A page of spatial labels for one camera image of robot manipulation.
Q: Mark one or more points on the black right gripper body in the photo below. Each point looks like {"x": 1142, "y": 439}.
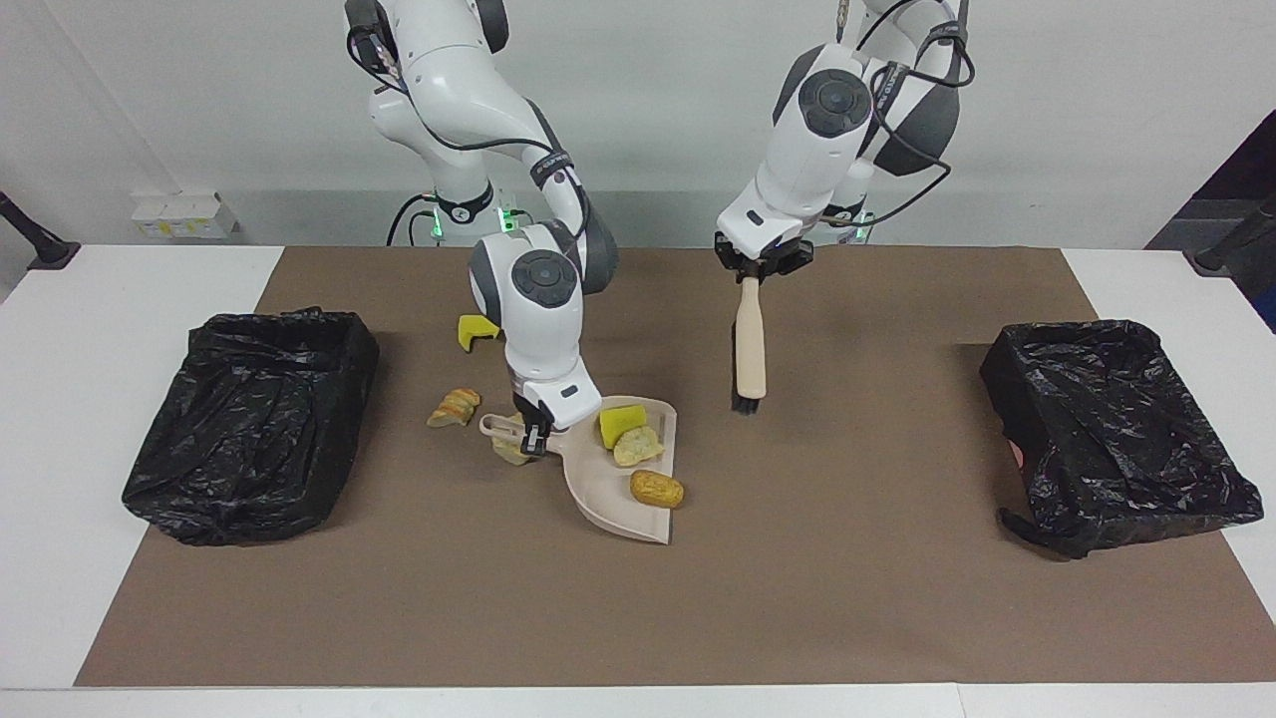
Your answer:
{"x": 533, "y": 411}

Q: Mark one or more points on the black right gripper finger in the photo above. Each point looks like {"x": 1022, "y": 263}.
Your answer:
{"x": 526, "y": 441}
{"x": 543, "y": 439}

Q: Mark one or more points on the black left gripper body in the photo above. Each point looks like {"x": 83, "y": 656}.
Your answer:
{"x": 763, "y": 254}

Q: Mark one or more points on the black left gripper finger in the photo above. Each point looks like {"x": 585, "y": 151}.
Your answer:
{"x": 795, "y": 261}
{"x": 726, "y": 254}

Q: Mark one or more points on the yellow sponge block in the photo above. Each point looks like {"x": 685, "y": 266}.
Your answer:
{"x": 618, "y": 421}

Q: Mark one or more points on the beige plastic dustpan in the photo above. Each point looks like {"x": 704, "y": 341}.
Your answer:
{"x": 608, "y": 494}

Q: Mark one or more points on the pale ridged bread piece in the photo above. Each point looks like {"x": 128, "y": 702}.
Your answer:
{"x": 638, "y": 449}

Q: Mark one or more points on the beige brush with black bristles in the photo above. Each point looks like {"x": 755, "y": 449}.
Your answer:
{"x": 750, "y": 349}

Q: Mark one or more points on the brown bread roll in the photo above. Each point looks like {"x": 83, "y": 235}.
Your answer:
{"x": 658, "y": 489}

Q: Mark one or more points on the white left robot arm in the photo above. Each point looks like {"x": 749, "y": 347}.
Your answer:
{"x": 812, "y": 160}

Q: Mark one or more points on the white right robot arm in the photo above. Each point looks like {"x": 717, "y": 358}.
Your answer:
{"x": 543, "y": 319}

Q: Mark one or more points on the black bag lined bin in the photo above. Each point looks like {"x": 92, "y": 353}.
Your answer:
{"x": 1107, "y": 439}
{"x": 249, "y": 429}

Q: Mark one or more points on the pale angular bread chunk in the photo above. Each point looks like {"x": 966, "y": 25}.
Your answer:
{"x": 510, "y": 457}

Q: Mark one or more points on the striped orange bread piece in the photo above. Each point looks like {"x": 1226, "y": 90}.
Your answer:
{"x": 455, "y": 409}

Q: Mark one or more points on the yellow sponge with square notch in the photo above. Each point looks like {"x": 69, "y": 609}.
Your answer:
{"x": 471, "y": 334}

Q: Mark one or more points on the brown table mat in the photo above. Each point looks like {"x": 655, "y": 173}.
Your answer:
{"x": 638, "y": 618}

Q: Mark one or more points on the black stand leg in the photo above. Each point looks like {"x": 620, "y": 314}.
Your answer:
{"x": 1231, "y": 244}
{"x": 35, "y": 239}

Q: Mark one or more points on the dark cabinet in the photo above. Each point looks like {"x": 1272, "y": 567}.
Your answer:
{"x": 1246, "y": 165}

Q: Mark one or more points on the white wall power box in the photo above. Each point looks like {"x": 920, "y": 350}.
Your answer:
{"x": 184, "y": 214}

